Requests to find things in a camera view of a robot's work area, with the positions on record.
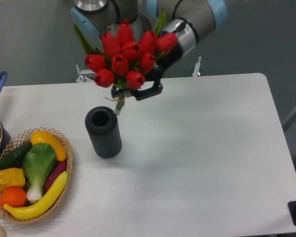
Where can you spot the orange fruit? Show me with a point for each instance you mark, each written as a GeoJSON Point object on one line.
{"type": "Point", "coordinates": [15, 197]}

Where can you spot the purple eggplant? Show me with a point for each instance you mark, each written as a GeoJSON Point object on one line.
{"type": "Point", "coordinates": [57, 170]}

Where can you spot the green cucumber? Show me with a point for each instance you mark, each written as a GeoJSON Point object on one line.
{"type": "Point", "coordinates": [14, 158]}

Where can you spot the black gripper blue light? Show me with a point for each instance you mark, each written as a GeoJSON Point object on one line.
{"type": "Point", "coordinates": [163, 64]}

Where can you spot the yellow banana squash lower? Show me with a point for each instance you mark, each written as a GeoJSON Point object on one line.
{"type": "Point", "coordinates": [42, 205]}

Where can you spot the red tulip bouquet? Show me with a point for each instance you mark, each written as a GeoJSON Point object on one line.
{"type": "Point", "coordinates": [124, 62]}

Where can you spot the yellow bell pepper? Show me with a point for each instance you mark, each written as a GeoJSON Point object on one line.
{"type": "Point", "coordinates": [12, 177]}

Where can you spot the dark grey ribbed vase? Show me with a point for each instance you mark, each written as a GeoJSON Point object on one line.
{"type": "Point", "coordinates": [102, 126]}

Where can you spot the green bok choy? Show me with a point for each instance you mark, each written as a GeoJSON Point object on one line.
{"type": "Point", "coordinates": [37, 165]}

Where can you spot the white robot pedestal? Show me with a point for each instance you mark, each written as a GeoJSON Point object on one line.
{"type": "Point", "coordinates": [140, 25]}

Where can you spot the woven wicker basket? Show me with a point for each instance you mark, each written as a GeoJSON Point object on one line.
{"type": "Point", "coordinates": [24, 138]}

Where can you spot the white base bracket left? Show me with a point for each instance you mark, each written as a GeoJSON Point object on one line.
{"type": "Point", "coordinates": [84, 75]}

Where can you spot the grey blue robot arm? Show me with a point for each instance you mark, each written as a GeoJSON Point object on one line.
{"type": "Point", "coordinates": [190, 20]}

